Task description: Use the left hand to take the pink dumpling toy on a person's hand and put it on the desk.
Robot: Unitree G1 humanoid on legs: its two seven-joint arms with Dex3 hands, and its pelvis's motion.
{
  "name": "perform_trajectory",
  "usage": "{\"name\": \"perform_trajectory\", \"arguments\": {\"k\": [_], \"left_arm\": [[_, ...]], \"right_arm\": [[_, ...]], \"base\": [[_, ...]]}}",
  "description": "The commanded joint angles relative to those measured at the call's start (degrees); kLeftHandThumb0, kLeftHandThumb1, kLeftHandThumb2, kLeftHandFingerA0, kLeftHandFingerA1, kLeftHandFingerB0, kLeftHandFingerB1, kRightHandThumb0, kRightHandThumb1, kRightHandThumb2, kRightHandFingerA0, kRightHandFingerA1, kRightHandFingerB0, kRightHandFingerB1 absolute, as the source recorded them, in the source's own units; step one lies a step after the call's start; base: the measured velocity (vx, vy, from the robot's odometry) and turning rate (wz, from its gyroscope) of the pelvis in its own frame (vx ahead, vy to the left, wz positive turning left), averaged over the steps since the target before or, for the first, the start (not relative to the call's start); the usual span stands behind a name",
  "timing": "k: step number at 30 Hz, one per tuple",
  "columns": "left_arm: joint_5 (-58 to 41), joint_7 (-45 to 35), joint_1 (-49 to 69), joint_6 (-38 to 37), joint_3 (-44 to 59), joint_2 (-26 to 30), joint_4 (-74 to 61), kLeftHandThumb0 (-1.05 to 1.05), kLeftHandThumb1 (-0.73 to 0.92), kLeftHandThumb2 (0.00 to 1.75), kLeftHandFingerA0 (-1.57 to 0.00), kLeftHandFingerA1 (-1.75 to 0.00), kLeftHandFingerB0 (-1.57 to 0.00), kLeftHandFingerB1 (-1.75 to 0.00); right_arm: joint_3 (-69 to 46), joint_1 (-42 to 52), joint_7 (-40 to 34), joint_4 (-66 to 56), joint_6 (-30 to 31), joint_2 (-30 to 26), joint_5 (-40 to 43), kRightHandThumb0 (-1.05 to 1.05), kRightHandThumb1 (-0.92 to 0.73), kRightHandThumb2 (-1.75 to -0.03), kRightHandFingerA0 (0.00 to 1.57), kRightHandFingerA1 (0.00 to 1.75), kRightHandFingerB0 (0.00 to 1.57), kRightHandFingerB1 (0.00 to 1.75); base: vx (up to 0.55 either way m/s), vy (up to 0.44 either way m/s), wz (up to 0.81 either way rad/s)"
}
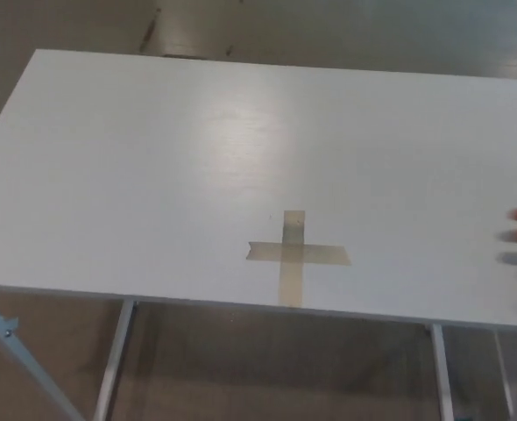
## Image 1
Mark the thin white table leg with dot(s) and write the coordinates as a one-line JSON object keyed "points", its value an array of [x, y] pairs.
{"points": [[505, 377]]}

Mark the white metal table leg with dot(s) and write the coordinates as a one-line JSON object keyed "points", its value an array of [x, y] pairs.
{"points": [[114, 364], [443, 373]]}

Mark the light blue metal frame bar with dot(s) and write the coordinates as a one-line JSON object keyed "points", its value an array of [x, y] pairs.
{"points": [[17, 355]]}

